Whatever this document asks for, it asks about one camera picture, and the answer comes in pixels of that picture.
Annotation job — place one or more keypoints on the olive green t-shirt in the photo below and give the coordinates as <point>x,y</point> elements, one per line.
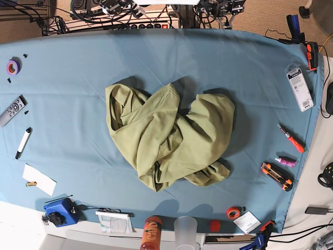
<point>164,146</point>

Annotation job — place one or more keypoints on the translucent plastic cup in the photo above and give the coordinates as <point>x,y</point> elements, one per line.
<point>185,229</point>

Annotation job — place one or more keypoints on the orange tape roll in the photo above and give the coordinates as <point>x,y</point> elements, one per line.
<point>234,212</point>

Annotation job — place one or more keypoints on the white power strip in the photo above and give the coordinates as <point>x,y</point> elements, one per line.
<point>151,20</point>

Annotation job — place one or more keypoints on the orange drink bottle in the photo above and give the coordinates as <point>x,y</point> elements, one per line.
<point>152,234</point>

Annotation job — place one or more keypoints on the small red block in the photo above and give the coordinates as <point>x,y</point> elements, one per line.
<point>215,225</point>

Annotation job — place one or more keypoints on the white paper booklet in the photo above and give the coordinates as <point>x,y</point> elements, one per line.
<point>114,223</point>

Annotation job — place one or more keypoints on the blue table cloth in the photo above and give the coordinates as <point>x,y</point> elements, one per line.
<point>63,80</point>

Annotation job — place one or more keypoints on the purple glue tube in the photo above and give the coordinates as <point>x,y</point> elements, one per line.
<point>286,162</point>

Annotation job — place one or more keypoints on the white square card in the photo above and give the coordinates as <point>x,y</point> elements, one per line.
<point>247,222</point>

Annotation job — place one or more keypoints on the orange black utility knife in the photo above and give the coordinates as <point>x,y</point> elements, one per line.
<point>282,179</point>

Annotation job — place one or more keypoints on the blue box with knob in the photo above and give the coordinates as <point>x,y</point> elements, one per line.
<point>62,212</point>

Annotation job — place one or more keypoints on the white paper sheet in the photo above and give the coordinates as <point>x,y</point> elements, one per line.
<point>44,183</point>

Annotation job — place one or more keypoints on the clear plastic bit case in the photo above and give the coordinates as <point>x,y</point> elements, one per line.
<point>299,87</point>

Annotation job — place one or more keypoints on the white black marker pen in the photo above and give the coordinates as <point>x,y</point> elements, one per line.
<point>23,142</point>

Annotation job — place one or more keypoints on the small yellow battery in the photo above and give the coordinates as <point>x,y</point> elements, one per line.
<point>31,183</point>

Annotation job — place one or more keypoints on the grey remote control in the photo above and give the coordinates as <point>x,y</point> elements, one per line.
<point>12,110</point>

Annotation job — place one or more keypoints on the blue orange bar clamp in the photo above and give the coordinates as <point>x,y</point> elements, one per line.
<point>261,240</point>

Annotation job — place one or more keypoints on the purple tape roll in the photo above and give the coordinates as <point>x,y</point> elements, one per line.
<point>14,66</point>

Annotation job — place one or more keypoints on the orange black clamp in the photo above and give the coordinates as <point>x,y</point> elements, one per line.
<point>312,55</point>

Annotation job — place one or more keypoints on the black power adapter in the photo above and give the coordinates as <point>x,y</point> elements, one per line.
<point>312,210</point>

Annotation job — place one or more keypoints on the black cable tie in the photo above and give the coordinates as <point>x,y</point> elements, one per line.
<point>58,199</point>

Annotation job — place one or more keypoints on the red handled screwdriver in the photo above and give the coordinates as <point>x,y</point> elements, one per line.
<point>295,143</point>

